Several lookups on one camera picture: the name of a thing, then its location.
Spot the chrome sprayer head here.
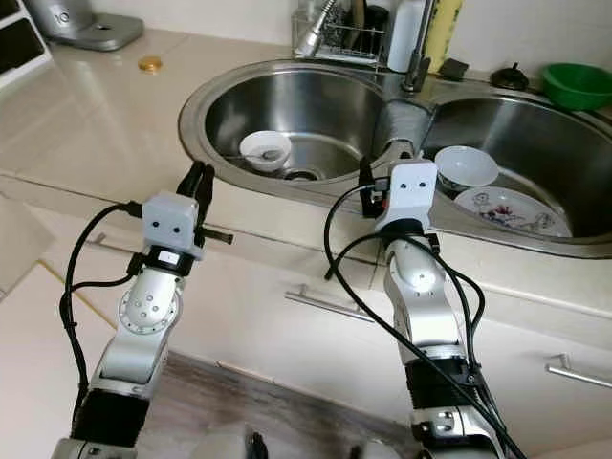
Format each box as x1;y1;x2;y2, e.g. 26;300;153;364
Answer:
304;0;350;58

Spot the white porcelain bowl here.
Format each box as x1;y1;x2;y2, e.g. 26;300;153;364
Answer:
434;145;501;190

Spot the small black block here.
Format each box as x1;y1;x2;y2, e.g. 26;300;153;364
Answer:
437;58;470;81

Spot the grey right robot leg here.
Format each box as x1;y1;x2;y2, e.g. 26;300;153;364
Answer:
349;438;407;459

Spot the grey left robot leg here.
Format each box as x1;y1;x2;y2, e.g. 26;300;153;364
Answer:
206;426;273;459

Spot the white floral plate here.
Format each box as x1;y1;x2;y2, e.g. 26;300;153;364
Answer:
453;186;575;239

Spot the black sink stopper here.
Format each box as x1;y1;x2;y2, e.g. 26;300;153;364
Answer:
490;62;532;92

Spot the yellow bottle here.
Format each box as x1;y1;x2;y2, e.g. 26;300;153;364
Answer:
424;0;466;74

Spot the metal drawer handle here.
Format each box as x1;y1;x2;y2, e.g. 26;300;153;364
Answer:
284;284;379;324
545;354;612;390

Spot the grey appliance base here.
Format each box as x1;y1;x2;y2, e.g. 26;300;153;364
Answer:
22;0;144;53

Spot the grey robot leg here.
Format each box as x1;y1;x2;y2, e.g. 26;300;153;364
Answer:
349;438;407;459
206;426;273;459

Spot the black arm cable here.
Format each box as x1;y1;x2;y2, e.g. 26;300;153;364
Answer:
59;199;154;426
321;182;529;459

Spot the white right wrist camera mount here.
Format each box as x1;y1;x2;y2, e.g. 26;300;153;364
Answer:
376;160;439;233

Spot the metal sink faucet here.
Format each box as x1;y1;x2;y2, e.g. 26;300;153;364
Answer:
402;0;441;94

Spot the white bottle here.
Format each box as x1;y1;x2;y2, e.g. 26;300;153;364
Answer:
386;0;429;75

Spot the green plastic bowl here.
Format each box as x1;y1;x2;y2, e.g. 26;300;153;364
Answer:
540;62;612;112

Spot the small white bowl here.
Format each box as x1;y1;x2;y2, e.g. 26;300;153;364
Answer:
239;130;294;174

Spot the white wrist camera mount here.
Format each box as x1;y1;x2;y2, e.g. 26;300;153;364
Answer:
376;160;439;233
142;191;202;257

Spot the wire dish rack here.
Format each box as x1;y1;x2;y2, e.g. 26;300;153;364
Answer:
292;11;388;66

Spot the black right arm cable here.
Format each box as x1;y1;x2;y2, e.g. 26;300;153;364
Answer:
321;182;529;459

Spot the white appliance with black panels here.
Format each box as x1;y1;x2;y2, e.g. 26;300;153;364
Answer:
0;0;47;92

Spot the white kitchen base cabinet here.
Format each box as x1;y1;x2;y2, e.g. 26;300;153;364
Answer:
0;182;612;459

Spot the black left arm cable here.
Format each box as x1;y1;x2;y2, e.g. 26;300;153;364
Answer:
59;199;154;426

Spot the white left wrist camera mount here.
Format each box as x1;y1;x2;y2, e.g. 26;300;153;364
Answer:
142;191;202;257

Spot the stainless steel double sink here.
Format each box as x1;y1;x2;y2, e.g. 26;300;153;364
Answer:
178;57;612;261

